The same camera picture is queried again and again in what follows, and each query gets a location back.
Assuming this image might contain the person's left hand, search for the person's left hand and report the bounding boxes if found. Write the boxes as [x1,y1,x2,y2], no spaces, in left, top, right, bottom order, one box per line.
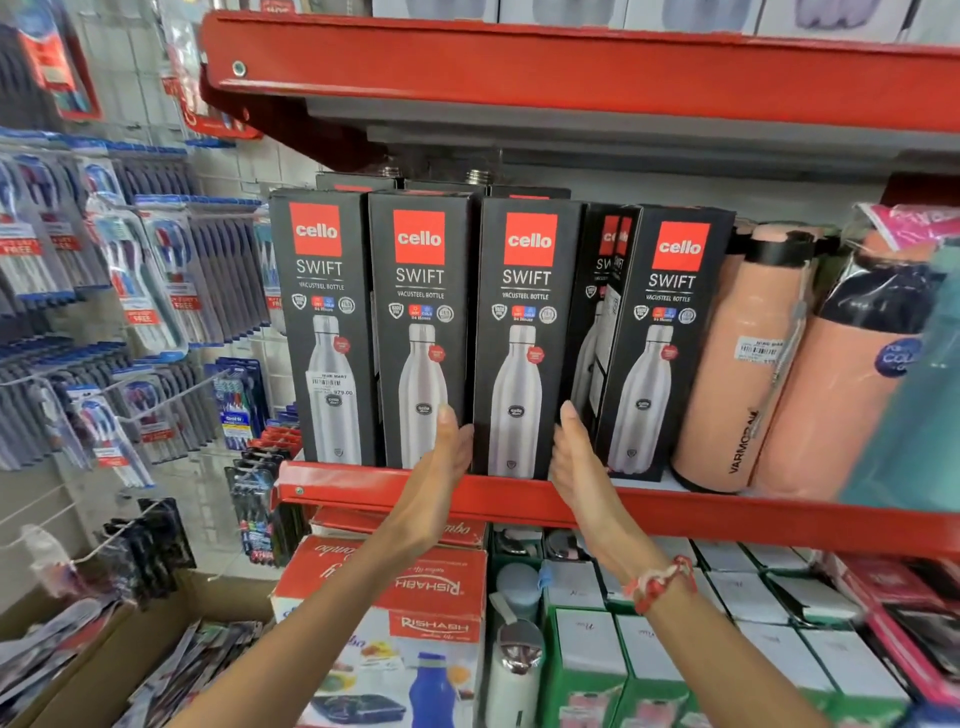
[373,403,476,558]

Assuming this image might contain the person's right hand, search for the person's right hand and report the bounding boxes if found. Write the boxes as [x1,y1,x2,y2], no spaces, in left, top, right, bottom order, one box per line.
[550,399,674,588]

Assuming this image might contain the black steel bottle box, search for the black steel bottle box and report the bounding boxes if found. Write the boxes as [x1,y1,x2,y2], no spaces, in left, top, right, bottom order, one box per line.
[471,196,585,481]

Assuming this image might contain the person's right forearm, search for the person's right forearm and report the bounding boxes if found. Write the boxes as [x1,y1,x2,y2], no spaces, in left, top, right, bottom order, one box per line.
[636,581,830,728]

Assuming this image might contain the person's left forearm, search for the person's left forearm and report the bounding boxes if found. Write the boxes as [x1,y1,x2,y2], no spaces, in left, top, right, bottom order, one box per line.
[168,528,425,728]

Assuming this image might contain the red white lunch box carton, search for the red white lunch box carton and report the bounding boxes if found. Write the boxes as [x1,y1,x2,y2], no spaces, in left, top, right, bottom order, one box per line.
[309,505,490,550]
[270,534,490,728]

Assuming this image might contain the clear container with blue lid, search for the clear container with blue lid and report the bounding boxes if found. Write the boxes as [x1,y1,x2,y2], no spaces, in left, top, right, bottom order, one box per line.
[495,561,544,612]

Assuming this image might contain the peach insulated bottle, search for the peach insulated bottle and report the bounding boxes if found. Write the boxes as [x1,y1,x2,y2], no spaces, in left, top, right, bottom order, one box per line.
[750,231,942,502]
[669,219,822,496]

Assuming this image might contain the red metal shelf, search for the red metal shelf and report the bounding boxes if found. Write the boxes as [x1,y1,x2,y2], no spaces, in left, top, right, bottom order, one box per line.
[276,460,960,562]
[201,10,960,138]

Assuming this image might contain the hanging black toothbrush packets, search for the hanging black toothbrush packets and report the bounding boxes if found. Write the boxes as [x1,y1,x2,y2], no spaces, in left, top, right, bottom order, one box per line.
[223,408,307,569]

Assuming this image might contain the row of black bottle cartons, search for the row of black bottle cartons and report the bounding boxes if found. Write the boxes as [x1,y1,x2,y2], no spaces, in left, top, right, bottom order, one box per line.
[268,171,738,483]

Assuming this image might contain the dark blue toothbrush pack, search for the dark blue toothbrush pack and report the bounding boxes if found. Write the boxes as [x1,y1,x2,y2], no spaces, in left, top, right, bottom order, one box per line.
[208,357,270,453]

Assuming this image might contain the stack of green white boxes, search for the stack of green white boxes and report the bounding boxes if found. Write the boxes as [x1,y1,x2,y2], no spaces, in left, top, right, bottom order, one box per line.
[538,534,912,728]

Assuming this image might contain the white steel flask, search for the white steel flask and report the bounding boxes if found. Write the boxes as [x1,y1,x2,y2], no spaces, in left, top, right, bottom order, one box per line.
[484,592,547,728]

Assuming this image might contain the hanging black razor packets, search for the hanging black razor packets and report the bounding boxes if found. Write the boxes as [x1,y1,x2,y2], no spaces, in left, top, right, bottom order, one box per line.
[97,497,198,603]

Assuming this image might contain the teal bottle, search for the teal bottle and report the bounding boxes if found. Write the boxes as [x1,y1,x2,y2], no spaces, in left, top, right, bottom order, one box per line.
[838,238,960,513]

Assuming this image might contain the hanging blue toothbrush packets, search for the hanging blue toothbrush packets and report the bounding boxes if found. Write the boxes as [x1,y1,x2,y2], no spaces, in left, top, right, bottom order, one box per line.
[0,127,285,492]

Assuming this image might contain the pile of loose packets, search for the pile of loose packets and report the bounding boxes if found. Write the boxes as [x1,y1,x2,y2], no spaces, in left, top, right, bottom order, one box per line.
[0,596,267,728]

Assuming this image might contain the brown cardboard box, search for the brown cardboard box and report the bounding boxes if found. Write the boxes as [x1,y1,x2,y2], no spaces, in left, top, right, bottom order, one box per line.
[0,568,280,728]

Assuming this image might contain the pink black product boxes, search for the pink black product boxes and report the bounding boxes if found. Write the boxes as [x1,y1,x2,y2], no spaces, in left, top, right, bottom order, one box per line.
[821,553,960,710]

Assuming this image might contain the pink plastic packet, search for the pink plastic packet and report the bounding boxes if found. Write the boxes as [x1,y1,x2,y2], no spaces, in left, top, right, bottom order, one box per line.
[851,201,960,252]

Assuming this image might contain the clear plastic hanging packet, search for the clear plastic hanging packet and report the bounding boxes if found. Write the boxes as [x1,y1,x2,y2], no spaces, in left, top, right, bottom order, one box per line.
[18,523,80,601]

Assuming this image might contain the white product box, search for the white product box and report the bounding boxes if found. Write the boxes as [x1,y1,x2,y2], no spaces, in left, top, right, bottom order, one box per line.
[371,0,501,24]
[756,0,918,43]
[903,0,960,48]

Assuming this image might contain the red hanging blister packet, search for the red hanging blister packet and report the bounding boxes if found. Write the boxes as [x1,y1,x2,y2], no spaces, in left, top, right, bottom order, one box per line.
[13,0,104,123]

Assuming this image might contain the red thread bracelet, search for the red thread bracelet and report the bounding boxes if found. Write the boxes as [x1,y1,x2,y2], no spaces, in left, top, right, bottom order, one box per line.
[622,555,699,616]

